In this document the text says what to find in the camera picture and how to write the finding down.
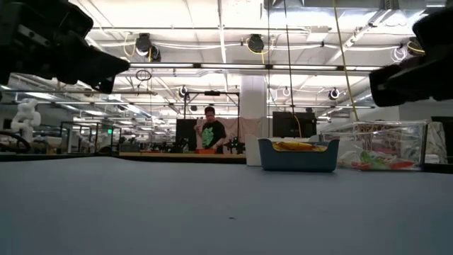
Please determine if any black upright panel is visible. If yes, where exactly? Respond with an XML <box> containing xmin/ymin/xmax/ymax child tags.
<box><xmin>176</xmin><ymin>118</ymin><xmax>198</xmax><ymax>152</ymax></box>

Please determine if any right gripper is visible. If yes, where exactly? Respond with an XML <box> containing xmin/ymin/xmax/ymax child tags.
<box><xmin>369</xmin><ymin>6</ymin><xmax>453</xmax><ymax>108</ymax></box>

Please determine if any pink cloth curtain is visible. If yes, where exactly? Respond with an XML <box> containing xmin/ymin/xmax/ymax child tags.
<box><xmin>196</xmin><ymin>116</ymin><xmax>265</xmax><ymax>154</ymax></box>

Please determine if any person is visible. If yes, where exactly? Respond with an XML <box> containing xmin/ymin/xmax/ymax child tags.
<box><xmin>193</xmin><ymin>106</ymin><xmax>227</xmax><ymax>154</ymax></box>

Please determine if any black metal gantry frame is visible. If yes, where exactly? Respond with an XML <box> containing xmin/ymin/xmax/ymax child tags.
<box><xmin>183</xmin><ymin>90</ymin><xmax>242</xmax><ymax>154</ymax></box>

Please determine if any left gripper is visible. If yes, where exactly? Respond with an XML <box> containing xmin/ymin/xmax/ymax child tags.
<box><xmin>0</xmin><ymin>0</ymin><xmax>131</xmax><ymax>95</ymax></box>

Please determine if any white humanoid robot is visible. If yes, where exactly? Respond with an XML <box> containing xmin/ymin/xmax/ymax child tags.
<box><xmin>9</xmin><ymin>98</ymin><xmax>42</xmax><ymax>142</ymax></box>

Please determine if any black framed glass enclosure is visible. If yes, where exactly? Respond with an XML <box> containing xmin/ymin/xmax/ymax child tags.
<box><xmin>59</xmin><ymin>121</ymin><xmax>122</xmax><ymax>154</ymax></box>

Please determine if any clear plastic bin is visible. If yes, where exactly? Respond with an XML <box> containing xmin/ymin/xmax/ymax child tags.
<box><xmin>319</xmin><ymin>120</ymin><xmax>429</xmax><ymax>172</ymax></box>

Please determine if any teal plastic bin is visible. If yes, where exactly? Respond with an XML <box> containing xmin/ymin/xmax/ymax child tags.
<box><xmin>257</xmin><ymin>137</ymin><xmax>340</xmax><ymax>174</ymax></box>

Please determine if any black monitor screen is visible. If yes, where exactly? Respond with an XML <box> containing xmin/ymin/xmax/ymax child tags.
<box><xmin>272</xmin><ymin>110</ymin><xmax>318</xmax><ymax>139</ymax></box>

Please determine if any orange hanging cable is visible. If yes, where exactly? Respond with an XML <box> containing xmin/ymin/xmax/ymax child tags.
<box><xmin>331</xmin><ymin>0</ymin><xmax>361</xmax><ymax>123</ymax></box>

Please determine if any green gummy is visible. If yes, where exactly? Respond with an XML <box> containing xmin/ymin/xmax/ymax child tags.
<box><xmin>359</xmin><ymin>151</ymin><xmax>390</xmax><ymax>170</ymax></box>

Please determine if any silver ventilation duct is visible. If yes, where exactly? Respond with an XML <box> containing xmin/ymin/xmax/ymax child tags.
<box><xmin>348</xmin><ymin>83</ymin><xmax>373</xmax><ymax>106</ymax></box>

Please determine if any long ceiling light strip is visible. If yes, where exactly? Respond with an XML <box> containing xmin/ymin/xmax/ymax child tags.
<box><xmin>129</xmin><ymin>62</ymin><xmax>385</xmax><ymax>72</ymax></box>

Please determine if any small robot with green lights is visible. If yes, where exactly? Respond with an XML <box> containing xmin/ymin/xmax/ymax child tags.
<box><xmin>222</xmin><ymin>136</ymin><xmax>246</xmax><ymax>155</ymax></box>

